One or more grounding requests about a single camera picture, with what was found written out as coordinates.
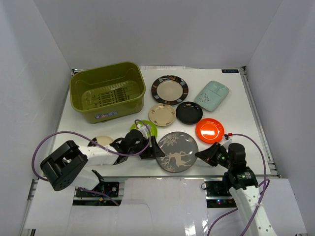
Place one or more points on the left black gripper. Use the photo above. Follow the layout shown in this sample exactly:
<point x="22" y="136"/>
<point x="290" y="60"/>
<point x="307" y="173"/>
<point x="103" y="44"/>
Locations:
<point x="148" y="150"/>

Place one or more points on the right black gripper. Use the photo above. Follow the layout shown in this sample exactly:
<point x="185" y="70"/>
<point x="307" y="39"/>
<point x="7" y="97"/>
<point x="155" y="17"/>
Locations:
<point x="208" y="154"/>

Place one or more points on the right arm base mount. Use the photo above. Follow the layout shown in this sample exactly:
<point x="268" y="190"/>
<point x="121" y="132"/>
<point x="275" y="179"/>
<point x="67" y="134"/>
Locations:
<point x="217" y="196"/>

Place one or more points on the black glossy plate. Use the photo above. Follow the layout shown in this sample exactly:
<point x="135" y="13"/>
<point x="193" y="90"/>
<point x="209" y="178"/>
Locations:
<point x="189" y="113"/>

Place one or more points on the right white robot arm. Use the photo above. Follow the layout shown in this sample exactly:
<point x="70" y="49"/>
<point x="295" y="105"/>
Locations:
<point x="242" y="184"/>

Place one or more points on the orange glossy plate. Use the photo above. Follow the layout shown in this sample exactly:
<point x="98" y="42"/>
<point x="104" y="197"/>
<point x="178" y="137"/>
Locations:
<point x="209" y="130"/>

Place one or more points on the olive green plastic bin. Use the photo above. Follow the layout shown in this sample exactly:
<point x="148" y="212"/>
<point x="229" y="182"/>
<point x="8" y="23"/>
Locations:
<point x="108" y="92"/>

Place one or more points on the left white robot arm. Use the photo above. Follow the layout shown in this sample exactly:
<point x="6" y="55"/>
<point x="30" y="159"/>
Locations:
<point x="66" y="166"/>

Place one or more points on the light blue rectangular dish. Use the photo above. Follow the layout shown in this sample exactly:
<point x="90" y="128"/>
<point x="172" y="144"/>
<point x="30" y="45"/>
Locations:
<point x="212" y="95"/>

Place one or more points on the lime green plate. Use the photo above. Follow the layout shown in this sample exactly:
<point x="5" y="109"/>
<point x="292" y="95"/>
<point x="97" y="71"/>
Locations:
<point x="152" y="127"/>

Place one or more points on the cream plate with black mark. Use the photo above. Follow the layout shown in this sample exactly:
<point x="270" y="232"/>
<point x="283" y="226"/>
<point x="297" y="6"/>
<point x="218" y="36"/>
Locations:
<point x="102" y="140"/>

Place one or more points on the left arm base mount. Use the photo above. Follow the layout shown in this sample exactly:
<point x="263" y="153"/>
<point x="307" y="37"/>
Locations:
<point x="106" y="194"/>

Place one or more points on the dark-rimmed beige centre plate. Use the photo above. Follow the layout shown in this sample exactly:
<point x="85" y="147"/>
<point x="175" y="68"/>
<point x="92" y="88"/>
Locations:
<point x="170" y="90"/>

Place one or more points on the small beige patterned plate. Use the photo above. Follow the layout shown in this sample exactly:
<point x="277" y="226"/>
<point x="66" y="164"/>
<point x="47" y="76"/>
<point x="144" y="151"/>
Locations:
<point x="162" y="115"/>

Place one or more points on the grey deer pattern plate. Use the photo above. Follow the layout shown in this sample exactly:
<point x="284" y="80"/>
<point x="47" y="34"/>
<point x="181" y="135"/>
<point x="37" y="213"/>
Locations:
<point x="179" y="150"/>

